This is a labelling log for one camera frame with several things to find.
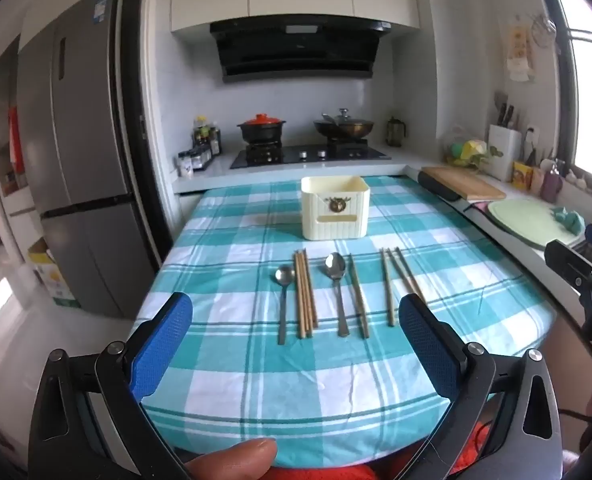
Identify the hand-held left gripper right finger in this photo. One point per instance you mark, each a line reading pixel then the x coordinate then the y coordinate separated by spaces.
pixel 428 345

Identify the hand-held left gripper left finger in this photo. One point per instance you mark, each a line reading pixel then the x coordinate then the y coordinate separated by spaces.
pixel 163 340

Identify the cream utensil holder box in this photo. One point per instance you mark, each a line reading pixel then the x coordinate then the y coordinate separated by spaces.
pixel 333 205

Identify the person's left hand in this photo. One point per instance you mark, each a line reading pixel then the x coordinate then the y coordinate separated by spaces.
pixel 236 460

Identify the teal cloth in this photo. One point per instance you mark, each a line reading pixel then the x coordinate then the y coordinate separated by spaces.
pixel 568 219

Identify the green cutting board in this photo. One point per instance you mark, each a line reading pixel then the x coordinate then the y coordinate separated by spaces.
pixel 523 220

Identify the purple bottle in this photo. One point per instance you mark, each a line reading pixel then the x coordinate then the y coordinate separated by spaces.
pixel 551 182

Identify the yellow packet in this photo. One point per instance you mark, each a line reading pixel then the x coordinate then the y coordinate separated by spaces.
pixel 522 175

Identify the teal checked tablecloth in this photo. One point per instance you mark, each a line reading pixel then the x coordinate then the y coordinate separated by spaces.
pixel 256 385

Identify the large metal spoon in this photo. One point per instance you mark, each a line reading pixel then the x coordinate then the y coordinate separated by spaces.
pixel 335 265

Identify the cardboard box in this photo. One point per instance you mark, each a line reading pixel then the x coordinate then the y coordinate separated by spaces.
pixel 51 280

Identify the white knife block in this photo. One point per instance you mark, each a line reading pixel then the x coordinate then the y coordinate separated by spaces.
pixel 503 152

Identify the wooden cutting board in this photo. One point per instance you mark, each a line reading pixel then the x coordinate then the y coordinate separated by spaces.
pixel 468 185

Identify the small metal spoon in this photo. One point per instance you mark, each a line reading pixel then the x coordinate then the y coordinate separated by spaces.
pixel 284 275

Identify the red clothing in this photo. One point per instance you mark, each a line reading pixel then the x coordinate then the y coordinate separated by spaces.
pixel 356 472

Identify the plastic bag with yellow contents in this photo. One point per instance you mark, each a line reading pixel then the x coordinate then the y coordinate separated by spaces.
pixel 468 152

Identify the dark sauce bottle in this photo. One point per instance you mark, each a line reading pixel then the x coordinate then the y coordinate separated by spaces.
pixel 215 140

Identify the yellow-capped sauce bottle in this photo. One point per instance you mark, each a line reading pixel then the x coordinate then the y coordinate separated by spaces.
pixel 201 132

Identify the glass jug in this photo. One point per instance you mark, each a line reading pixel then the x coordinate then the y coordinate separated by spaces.
pixel 396 132

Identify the grey refrigerator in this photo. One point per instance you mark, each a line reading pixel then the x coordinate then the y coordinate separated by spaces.
pixel 86 135

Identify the black gas cooktop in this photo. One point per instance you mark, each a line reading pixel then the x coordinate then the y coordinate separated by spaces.
pixel 306 156

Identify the black pot with orange lid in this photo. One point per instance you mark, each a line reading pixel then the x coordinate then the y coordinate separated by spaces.
pixel 261 130

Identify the dark wok with lid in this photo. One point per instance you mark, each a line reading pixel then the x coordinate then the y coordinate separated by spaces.
pixel 346 127

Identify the black range hood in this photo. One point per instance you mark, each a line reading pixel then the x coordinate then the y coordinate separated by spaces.
pixel 296 50

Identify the wall outlet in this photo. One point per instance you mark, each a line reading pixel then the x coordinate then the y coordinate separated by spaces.
pixel 531 136

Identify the wall poster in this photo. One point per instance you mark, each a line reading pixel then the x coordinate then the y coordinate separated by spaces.
pixel 520 55

